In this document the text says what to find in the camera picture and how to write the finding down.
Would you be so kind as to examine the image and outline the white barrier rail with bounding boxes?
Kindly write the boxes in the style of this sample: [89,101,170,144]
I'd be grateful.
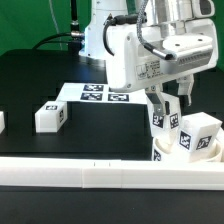
[0,111,5,134]
[0,157,224,190]

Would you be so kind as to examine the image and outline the paper sheet with markers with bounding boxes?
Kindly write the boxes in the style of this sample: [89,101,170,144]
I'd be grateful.
[57,83,146,105]

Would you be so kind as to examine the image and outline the white front barrier rail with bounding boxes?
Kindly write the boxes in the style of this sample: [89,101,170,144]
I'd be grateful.
[0,157,224,190]

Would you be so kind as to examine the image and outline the black vertical antenna cable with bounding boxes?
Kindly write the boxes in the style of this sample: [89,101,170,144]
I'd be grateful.
[69,0,80,33]

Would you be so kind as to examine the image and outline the black cable with connector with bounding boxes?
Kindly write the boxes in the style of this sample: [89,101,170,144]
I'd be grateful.
[32,30,86,50]

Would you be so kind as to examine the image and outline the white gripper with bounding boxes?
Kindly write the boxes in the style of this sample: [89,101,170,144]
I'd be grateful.
[106,19,218,116]

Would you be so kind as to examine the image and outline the white left barrier rail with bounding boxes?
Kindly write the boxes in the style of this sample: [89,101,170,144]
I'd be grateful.
[0,111,5,134]

